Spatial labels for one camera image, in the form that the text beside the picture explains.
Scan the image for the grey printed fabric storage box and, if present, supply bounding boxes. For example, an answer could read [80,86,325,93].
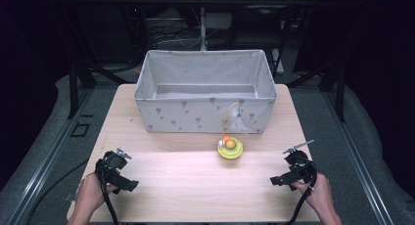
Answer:
[133,49,279,134]

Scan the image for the person's left hand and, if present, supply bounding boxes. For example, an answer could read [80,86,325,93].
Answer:
[74,172,117,217]

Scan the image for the white metal post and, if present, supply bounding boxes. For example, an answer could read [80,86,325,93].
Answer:
[199,6,208,52]

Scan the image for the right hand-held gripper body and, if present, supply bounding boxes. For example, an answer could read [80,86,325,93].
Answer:
[282,139,318,188]

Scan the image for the black chair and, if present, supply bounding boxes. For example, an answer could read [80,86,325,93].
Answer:
[227,4,289,76]

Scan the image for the white floor cable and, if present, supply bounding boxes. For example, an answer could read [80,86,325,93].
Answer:
[152,27,204,48]

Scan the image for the black metal stand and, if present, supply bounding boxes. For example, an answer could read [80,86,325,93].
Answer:
[66,55,132,119]
[286,60,347,123]

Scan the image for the person's right hand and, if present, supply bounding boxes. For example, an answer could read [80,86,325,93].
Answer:
[291,172,336,217]

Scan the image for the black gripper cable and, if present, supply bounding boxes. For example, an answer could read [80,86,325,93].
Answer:
[285,165,318,225]
[99,157,119,225]

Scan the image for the yellow feather cat toy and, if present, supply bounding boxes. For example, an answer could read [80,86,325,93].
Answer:
[217,102,253,160]

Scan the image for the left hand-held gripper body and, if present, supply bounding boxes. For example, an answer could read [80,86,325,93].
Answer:
[94,147,133,186]

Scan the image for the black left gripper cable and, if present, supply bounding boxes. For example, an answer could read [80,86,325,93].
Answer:
[99,157,119,225]

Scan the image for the aluminium floor rail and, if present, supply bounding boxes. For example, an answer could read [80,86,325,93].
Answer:
[325,87,396,225]
[5,87,96,225]

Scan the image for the black floor cable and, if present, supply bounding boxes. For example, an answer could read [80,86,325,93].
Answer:
[24,157,91,225]

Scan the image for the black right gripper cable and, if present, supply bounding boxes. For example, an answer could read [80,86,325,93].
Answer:
[285,165,318,225]

